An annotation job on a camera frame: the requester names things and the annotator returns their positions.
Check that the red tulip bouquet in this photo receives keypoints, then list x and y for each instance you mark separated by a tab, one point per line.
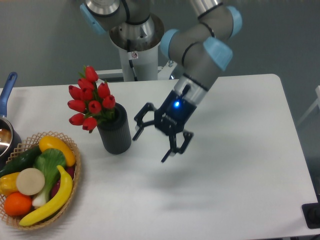
93	102

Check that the green bok choy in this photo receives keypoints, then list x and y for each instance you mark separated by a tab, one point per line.
47	163

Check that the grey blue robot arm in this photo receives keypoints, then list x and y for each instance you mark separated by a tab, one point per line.
201	50

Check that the blue handled saucepan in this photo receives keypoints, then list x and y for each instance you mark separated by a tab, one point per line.
9	138

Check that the white frame at right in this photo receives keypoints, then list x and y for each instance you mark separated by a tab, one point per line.
312	108

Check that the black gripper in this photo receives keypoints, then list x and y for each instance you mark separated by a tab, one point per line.
173	117

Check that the beige round disc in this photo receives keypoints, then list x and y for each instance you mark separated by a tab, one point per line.
30	181

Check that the woven wicker basket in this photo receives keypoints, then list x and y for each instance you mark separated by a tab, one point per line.
28	143

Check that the yellow bell pepper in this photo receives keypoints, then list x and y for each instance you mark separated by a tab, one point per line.
8	184

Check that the dark green cucumber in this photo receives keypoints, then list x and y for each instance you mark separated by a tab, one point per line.
25	160

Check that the dark red vegetable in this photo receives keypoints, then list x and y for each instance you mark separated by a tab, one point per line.
56	187

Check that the yellow banana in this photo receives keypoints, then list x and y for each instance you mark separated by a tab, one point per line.
53	205

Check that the orange fruit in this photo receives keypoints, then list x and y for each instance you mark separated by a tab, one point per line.
17	204

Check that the black device at edge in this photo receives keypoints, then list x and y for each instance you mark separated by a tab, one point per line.
311	212

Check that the dark grey ribbed vase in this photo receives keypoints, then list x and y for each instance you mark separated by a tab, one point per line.
116	135

